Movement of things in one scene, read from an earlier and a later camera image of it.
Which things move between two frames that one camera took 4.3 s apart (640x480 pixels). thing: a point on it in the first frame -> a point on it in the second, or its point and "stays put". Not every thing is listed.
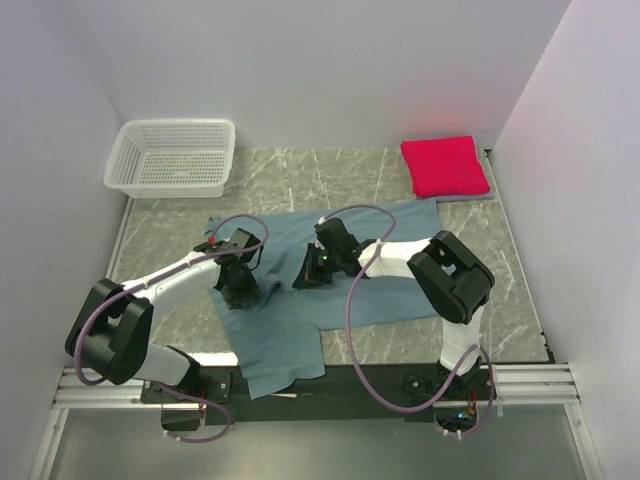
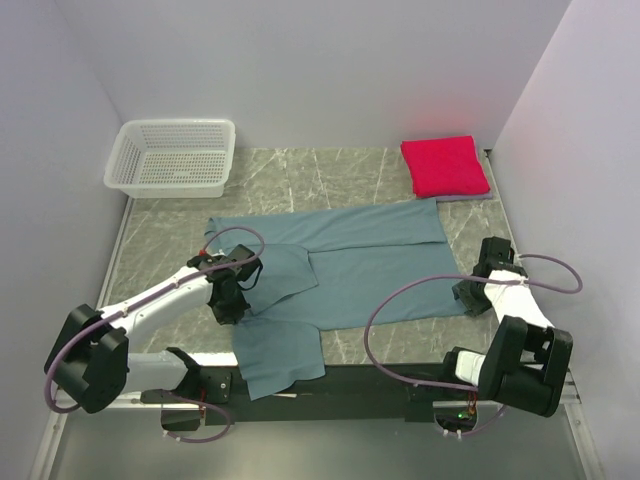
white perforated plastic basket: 171,158 stays put
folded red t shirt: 444,167 stays put
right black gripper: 310,275 -> 462,290
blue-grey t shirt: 279,339 stays put
